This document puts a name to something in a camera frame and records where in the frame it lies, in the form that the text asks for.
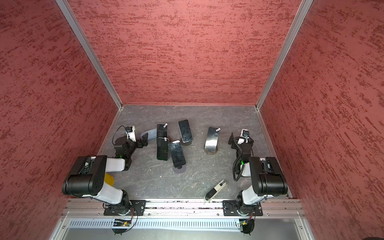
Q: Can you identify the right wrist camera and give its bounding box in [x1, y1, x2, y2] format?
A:
[238, 129, 250, 145]

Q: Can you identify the grey round stand front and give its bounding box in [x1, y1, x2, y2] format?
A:
[173, 165, 187, 174]

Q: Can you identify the phone with white sticker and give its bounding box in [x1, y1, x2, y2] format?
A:
[204, 127, 221, 155]

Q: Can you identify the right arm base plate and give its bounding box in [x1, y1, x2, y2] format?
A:
[223, 200, 263, 217]

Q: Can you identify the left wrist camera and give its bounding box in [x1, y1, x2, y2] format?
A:
[125, 126, 136, 142]

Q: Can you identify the yellow cup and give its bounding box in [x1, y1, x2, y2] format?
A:
[104, 173, 115, 187]

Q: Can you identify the aluminium front rail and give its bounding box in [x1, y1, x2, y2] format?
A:
[61, 199, 307, 219]

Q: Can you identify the silver black remote device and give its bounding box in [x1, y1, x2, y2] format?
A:
[204, 180, 227, 203]

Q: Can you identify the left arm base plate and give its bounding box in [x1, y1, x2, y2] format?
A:
[104, 200, 147, 217]

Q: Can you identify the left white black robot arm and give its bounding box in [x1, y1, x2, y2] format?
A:
[62, 134, 148, 216]

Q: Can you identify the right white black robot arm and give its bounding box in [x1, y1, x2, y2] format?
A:
[231, 137, 288, 216]

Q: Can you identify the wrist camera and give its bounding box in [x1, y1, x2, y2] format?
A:
[238, 129, 250, 145]
[125, 126, 136, 142]

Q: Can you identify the light blue flat stand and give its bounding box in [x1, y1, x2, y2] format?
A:
[141, 129, 157, 141]

